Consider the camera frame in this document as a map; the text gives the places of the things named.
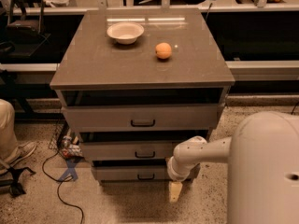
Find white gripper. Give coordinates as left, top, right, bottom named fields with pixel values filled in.
left=167, top=156, right=193, bottom=203

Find grey drawer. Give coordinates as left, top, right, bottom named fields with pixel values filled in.
left=62, top=105, right=224, bottom=133
left=79, top=141, right=178, bottom=161
left=92, top=165, right=170, bottom=182

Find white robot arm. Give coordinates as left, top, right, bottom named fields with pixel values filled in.
left=167, top=111, right=299, bottom=224

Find grey drawer cabinet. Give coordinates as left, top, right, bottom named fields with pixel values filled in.
left=50, top=8, right=235, bottom=170

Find blue tape cross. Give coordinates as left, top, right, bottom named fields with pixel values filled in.
left=58, top=157, right=81, bottom=181

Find clutter beside cabinet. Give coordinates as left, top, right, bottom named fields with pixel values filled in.
left=49, top=121, right=83, bottom=159

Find orange fruit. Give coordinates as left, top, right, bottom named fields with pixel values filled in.
left=155, top=43, right=172, bottom=60

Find grey shoe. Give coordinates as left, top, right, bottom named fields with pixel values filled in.
left=4, top=142, right=36, bottom=166

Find black stand base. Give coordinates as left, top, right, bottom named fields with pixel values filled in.
left=0, top=159, right=36, bottom=197

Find white bowl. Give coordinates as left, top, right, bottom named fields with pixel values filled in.
left=107, top=21, right=144, bottom=45

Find person leg beige trousers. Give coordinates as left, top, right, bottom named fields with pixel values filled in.
left=0, top=100, right=19, bottom=163

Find black chair background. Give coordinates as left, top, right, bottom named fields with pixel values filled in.
left=0, top=0, right=49, bottom=59

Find black cable left floor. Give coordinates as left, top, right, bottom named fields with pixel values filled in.
left=41, top=151, right=85, bottom=224

